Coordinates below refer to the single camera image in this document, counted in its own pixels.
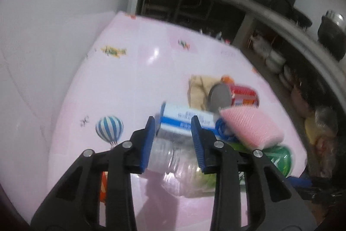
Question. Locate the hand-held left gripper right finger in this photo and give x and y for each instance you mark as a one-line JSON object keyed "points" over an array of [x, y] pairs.
{"points": [[198, 147]]}

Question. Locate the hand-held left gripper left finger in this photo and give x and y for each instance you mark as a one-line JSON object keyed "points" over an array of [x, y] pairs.
{"points": [[147, 147]]}

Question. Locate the clear plastic bottle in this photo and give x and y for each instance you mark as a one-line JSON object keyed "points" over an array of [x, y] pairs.
{"points": [[173, 163]]}

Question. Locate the blue white toothpaste box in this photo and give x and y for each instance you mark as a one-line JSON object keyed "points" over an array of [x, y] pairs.
{"points": [[183, 117]]}

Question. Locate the red drink can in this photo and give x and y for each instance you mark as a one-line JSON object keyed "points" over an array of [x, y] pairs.
{"points": [[243, 97]]}

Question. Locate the blue plastic basket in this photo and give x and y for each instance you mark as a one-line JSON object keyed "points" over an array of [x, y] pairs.
{"points": [[297, 182]]}

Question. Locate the blue plastic packaging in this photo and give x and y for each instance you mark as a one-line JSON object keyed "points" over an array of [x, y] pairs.
{"points": [[221, 129]]}

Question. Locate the beige crumpled cloth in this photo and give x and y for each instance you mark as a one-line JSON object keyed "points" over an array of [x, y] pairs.
{"points": [[198, 90]]}

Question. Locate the pink sponge cloth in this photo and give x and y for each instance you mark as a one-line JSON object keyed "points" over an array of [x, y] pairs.
{"points": [[251, 125]]}

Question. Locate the small orange fruit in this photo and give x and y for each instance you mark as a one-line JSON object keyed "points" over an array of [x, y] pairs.
{"points": [[227, 80]]}

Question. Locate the pink printed tablecloth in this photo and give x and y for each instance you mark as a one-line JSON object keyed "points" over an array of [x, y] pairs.
{"points": [[135, 71]]}

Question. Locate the green drink can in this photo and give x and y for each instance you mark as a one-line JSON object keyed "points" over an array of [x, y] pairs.
{"points": [[278, 159]]}

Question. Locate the pink basin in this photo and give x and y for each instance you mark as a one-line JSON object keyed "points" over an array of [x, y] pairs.
{"points": [[300, 101]]}

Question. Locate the stack of plates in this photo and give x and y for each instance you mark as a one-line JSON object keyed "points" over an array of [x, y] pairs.
{"points": [[286, 76]]}

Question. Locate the stack of bowls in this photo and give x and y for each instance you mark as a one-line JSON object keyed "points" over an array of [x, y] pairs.
{"points": [[275, 62]]}

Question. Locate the yellow plastic bag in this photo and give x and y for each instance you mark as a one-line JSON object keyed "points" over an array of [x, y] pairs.
{"points": [[316, 125]]}

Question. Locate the white plastic bag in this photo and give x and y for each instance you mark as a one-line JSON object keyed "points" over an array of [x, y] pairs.
{"points": [[260, 44]]}

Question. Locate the black wok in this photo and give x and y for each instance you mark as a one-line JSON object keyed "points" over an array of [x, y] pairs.
{"points": [[300, 18]]}

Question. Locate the black cooking pot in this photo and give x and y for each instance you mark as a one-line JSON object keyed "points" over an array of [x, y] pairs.
{"points": [[331, 36]]}

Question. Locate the steel basin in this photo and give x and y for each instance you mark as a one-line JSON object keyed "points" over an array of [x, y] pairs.
{"points": [[335, 17]]}

